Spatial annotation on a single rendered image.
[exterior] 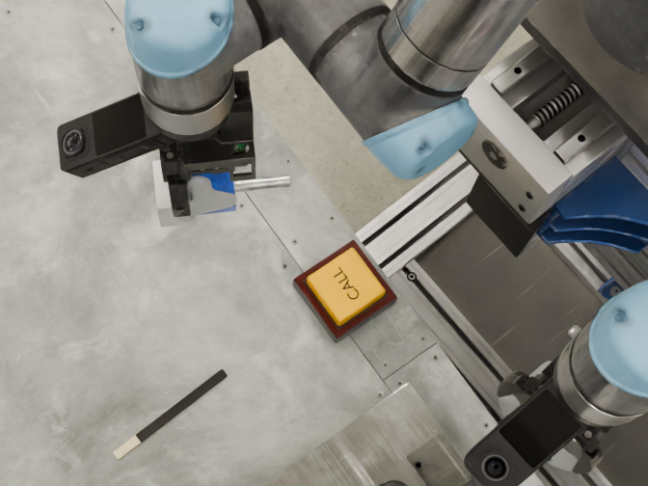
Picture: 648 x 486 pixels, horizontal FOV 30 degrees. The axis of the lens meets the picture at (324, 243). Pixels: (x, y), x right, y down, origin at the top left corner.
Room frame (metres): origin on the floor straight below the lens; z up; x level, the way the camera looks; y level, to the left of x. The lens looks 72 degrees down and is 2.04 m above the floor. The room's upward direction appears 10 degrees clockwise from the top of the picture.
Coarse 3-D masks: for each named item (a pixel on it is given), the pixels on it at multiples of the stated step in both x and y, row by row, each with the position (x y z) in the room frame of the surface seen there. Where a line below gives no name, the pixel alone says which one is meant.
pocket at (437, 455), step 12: (432, 444) 0.20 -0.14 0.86; (444, 444) 0.20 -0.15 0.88; (408, 456) 0.19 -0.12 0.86; (420, 456) 0.19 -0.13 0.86; (432, 456) 0.19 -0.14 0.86; (444, 456) 0.19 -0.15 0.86; (456, 456) 0.19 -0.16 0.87; (420, 468) 0.18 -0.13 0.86; (432, 468) 0.18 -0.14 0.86; (444, 468) 0.18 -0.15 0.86; (456, 468) 0.18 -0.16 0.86; (432, 480) 0.17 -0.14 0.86; (444, 480) 0.17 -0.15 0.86; (456, 480) 0.17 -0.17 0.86; (468, 480) 0.17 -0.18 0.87
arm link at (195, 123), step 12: (144, 96) 0.37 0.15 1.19; (228, 96) 0.39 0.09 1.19; (144, 108) 0.38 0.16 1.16; (156, 108) 0.37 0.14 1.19; (216, 108) 0.38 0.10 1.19; (228, 108) 0.39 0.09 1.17; (156, 120) 0.37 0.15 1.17; (168, 120) 0.36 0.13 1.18; (180, 120) 0.36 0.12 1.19; (192, 120) 0.36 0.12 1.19; (204, 120) 0.37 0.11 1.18; (216, 120) 0.38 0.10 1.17; (180, 132) 0.36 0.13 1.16; (192, 132) 0.36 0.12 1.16
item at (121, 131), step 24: (72, 120) 0.39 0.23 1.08; (96, 120) 0.39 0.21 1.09; (120, 120) 0.39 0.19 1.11; (144, 120) 0.38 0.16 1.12; (72, 144) 0.37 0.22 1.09; (96, 144) 0.37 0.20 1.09; (120, 144) 0.37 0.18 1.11; (144, 144) 0.37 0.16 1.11; (168, 144) 0.37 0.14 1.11; (72, 168) 0.35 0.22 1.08; (96, 168) 0.35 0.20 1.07
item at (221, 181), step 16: (160, 176) 0.40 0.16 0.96; (208, 176) 0.41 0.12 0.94; (224, 176) 0.41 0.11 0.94; (272, 176) 0.43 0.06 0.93; (288, 176) 0.43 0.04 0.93; (160, 192) 0.38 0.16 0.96; (160, 208) 0.37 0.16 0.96; (224, 208) 0.39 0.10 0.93; (160, 224) 0.36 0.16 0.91; (176, 224) 0.37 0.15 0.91
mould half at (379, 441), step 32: (384, 416) 0.22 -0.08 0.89; (416, 416) 0.22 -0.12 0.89; (320, 448) 0.18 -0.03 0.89; (352, 448) 0.18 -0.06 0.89; (384, 448) 0.19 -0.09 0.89; (416, 448) 0.19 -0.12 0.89; (288, 480) 0.14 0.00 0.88; (320, 480) 0.15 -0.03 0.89; (352, 480) 0.15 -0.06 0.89; (384, 480) 0.16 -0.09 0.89; (416, 480) 0.16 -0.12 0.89
